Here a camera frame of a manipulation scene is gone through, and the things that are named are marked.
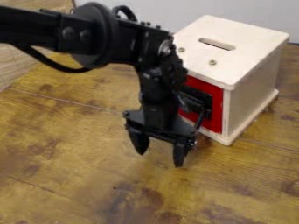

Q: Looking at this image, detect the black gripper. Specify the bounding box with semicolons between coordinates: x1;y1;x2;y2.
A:
125;50;196;167

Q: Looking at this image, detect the red wooden drawer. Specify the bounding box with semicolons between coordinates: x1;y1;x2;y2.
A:
179;75;224;133

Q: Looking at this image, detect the black metal drawer handle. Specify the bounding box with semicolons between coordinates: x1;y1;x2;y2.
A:
177;86;216;135

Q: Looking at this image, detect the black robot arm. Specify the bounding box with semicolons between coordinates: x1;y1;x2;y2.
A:
0;3;196;167

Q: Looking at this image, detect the white wooden box cabinet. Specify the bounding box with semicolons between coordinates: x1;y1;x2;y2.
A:
174;15;290;145

